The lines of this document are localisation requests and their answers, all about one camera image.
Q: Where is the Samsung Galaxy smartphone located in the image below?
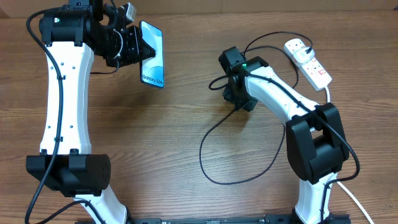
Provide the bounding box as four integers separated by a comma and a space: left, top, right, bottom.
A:
139, 21, 165, 88

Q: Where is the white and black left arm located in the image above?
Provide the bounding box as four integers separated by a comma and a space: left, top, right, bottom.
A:
25, 1, 165, 223

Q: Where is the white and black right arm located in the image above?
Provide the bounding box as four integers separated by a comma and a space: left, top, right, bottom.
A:
218, 47, 351, 223

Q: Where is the white charger adapter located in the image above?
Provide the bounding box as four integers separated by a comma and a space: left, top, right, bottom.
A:
293, 47, 315, 67

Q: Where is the white power strip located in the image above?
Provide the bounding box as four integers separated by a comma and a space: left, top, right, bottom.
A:
284, 39, 332, 91

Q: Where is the white power strip cord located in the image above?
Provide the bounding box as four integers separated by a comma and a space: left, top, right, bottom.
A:
323, 86, 376, 224

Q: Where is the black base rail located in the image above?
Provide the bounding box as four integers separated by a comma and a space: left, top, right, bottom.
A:
74, 213, 352, 224

